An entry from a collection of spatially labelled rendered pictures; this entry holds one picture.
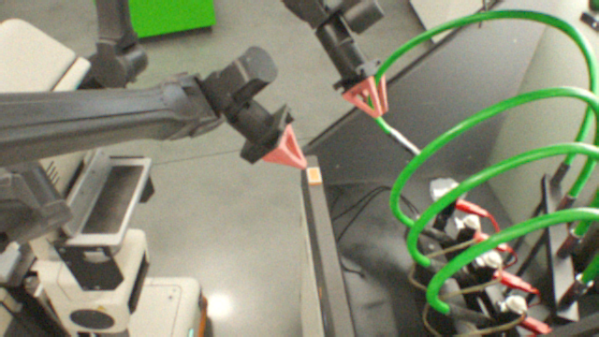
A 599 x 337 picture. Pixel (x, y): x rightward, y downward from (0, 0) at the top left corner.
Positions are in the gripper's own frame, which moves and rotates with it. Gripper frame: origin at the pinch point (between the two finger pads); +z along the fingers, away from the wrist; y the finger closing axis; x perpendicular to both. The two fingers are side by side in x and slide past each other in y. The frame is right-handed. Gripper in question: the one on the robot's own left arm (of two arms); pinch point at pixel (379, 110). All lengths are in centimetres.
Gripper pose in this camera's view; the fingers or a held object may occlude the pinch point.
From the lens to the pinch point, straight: 82.9
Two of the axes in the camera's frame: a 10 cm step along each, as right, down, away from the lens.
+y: 5.4, -4.0, 7.4
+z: 5.4, 8.4, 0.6
